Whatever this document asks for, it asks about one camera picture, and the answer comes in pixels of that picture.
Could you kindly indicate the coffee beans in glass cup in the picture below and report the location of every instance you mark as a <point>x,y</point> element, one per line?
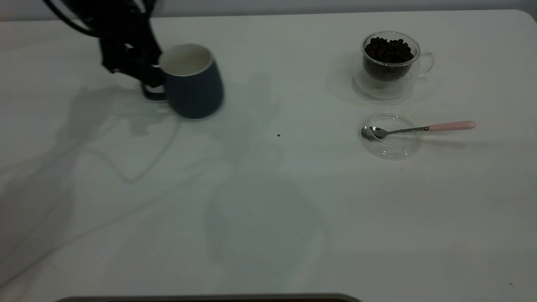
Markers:
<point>388,52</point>

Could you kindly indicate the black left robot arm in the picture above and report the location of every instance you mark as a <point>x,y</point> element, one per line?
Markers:
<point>113,14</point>

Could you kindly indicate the clear round glass lid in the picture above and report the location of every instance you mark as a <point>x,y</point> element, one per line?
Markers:
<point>392,147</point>

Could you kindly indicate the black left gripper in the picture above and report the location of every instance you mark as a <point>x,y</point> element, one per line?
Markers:
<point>123,46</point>

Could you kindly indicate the dark grey ceramic mug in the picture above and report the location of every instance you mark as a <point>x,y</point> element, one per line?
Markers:
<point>195,94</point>

